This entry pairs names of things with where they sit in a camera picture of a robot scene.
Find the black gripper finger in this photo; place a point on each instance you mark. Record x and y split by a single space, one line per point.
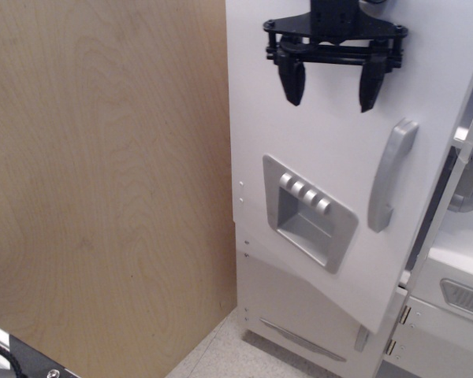
373 74
293 76

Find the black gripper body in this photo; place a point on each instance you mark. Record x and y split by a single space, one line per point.
335 32

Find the white fridge door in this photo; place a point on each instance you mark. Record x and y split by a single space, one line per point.
328 141

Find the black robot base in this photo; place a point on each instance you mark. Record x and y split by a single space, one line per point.
18 359

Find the white toy fridge cabinet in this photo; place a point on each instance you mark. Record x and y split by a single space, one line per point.
459 152

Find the grey ice dispenser box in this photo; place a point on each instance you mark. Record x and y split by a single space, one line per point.
310 219

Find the brass oven hinge upper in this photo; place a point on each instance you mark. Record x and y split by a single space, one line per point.
404 314

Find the brass oven hinge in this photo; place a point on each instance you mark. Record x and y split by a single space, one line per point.
390 347
404 314

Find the white toy oven unit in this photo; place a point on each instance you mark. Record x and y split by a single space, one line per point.
437 338

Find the brass oven hinge lower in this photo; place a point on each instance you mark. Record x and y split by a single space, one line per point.
390 347

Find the silver fridge door handle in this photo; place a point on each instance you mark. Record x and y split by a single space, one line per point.
398 146

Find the silver lower door handle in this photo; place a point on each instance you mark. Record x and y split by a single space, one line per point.
361 338

